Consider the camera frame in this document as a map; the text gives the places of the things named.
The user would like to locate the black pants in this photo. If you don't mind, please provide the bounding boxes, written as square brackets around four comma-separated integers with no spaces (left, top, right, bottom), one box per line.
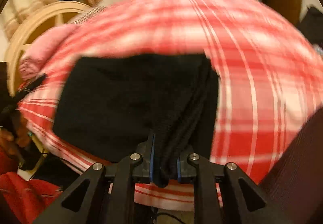
[52,54,219,188]

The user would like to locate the red sleeve left forearm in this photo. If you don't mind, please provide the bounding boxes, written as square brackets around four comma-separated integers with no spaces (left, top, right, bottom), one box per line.
[0,150,62,223]

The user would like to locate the person's left hand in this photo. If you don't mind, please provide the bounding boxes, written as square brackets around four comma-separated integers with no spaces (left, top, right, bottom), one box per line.
[1,115,31,157]

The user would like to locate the pink rolled blanket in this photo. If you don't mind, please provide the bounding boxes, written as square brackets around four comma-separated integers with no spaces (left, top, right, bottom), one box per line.
[19,24,79,81]

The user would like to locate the cream round headboard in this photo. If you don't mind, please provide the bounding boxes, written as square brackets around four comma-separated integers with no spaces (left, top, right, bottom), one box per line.
[4,1,91,95]

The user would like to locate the grey striped pillow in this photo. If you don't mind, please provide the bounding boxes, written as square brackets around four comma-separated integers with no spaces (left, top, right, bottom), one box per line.
[68,6,106,25]

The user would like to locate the red plaid bed sheet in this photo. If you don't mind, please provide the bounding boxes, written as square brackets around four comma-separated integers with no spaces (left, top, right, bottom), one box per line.
[17,0,323,212]

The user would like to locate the black bag on chair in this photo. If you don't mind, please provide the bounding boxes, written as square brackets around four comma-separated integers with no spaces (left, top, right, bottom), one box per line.
[296,6,323,47]

